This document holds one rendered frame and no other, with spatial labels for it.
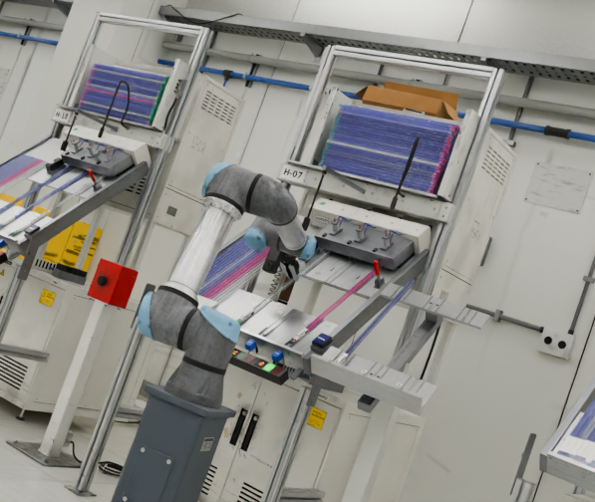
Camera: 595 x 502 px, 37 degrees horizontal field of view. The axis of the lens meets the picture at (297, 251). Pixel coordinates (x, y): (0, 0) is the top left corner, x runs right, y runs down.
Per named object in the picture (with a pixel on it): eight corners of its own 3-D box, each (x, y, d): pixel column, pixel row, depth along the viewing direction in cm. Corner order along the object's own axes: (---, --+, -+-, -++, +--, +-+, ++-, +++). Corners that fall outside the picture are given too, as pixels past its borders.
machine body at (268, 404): (283, 582, 291) (346, 401, 295) (138, 495, 331) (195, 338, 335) (374, 571, 344) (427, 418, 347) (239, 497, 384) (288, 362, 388)
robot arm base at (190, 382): (204, 408, 219) (218, 370, 219) (153, 386, 224) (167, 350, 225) (228, 408, 233) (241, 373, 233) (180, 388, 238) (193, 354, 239)
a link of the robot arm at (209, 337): (219, 370, 222) (238, 318, 222) (171, 351, 225) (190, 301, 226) (232, 370, 233) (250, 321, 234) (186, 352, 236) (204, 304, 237)
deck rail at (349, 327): (309, 375, 272) (307, 359, 269) (304, 373, 274) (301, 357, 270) (431, 264, 318) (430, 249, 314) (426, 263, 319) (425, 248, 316)
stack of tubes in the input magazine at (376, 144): (431, 193, 312) (455, 122, 314) (316, 165, 342) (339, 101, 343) (445, 203, 323) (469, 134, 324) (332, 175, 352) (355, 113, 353)
